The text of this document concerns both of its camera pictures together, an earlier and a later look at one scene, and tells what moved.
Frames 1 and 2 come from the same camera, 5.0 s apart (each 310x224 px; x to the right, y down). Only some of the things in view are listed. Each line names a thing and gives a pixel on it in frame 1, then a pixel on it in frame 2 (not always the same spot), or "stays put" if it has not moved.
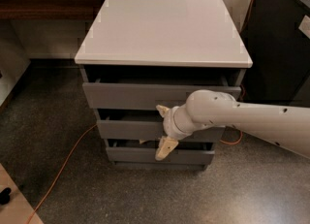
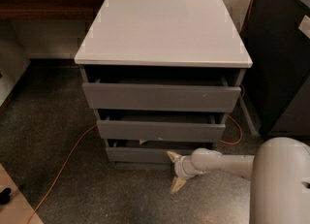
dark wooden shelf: [68, 2] stays put
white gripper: [169, 125] to [182, 168]
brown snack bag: [141, 141] stays put
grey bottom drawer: [142, 152] stays put
